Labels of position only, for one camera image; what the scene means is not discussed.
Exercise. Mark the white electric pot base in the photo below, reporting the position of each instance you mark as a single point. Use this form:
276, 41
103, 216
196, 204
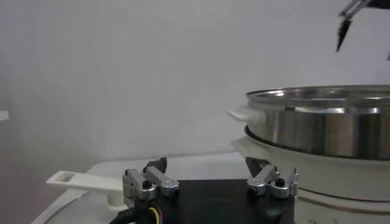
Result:
335, 182

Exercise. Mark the steel perforated steamer basket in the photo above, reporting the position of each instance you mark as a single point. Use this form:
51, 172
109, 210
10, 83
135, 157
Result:
335, 134

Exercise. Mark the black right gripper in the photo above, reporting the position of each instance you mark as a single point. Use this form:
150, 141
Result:
381, 3

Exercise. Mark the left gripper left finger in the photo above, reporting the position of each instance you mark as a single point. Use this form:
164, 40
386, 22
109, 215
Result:
152, 179

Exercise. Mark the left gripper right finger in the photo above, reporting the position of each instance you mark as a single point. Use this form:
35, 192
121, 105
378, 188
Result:
268, 179

